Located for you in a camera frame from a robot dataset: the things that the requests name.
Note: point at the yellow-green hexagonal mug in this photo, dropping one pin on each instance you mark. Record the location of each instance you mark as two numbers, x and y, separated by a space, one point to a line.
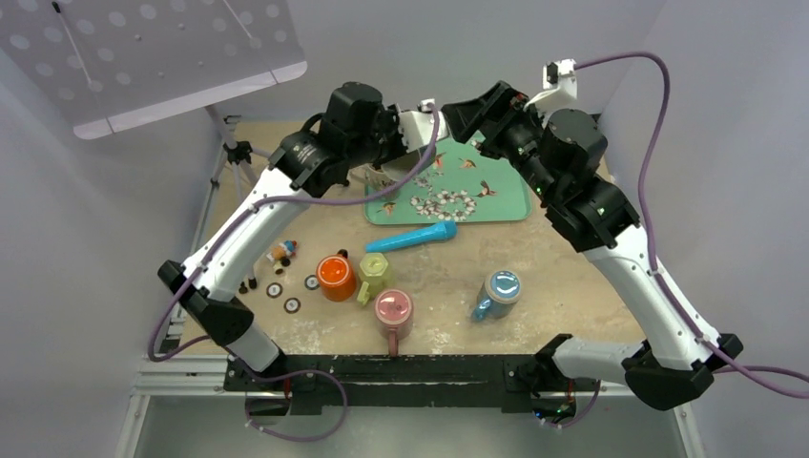
375 274

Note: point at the perforated white board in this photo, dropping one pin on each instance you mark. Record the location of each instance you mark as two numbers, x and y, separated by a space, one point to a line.
110 66

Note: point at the small colourful toy figure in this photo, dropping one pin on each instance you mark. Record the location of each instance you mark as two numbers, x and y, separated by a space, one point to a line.
281 255

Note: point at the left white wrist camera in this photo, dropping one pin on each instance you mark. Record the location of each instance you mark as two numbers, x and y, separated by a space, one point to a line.
416 126

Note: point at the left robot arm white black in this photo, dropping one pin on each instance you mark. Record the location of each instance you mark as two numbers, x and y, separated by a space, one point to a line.
355 129

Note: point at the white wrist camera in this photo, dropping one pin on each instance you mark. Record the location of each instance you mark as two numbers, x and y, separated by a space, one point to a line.
559 88
416 126

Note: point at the aluminium frame rail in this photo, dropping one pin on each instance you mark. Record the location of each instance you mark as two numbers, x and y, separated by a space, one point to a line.
205 376

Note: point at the grey tripod stand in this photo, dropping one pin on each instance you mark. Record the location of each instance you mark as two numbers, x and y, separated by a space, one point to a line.
235 154

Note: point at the beige floral mug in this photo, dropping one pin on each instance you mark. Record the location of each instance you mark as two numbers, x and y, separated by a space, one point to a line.
376 179

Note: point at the round token front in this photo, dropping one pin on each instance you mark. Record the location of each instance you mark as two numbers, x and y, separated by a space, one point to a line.
292 305

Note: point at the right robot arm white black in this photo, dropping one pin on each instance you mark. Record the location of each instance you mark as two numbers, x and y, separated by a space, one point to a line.
557 155

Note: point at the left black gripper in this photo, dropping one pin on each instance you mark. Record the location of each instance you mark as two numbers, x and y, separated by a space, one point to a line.
390 118

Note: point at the pink mug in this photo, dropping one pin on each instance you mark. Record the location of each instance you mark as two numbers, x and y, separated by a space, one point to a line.
394 312

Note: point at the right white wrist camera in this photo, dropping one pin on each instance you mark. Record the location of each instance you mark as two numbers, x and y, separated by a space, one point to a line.
559 88

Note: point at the blue toy microphone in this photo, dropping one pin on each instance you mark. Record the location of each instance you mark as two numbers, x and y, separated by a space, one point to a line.
440 231

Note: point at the round token near mug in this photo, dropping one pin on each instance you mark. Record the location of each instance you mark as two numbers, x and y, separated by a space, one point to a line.
311 282

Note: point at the orange mug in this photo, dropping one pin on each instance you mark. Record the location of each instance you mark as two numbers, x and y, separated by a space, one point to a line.
336 277

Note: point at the round token middle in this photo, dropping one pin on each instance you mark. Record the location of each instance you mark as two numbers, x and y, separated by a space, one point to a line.
274 290

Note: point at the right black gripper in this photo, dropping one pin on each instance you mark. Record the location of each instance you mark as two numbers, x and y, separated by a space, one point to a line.
490 114

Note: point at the green floral bird tray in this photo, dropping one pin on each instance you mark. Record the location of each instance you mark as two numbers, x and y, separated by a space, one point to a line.
461 186

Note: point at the light blue butterfly mug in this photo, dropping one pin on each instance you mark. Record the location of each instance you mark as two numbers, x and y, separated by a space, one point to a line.
499 293

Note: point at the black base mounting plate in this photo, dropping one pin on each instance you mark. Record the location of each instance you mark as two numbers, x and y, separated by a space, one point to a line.
512 383

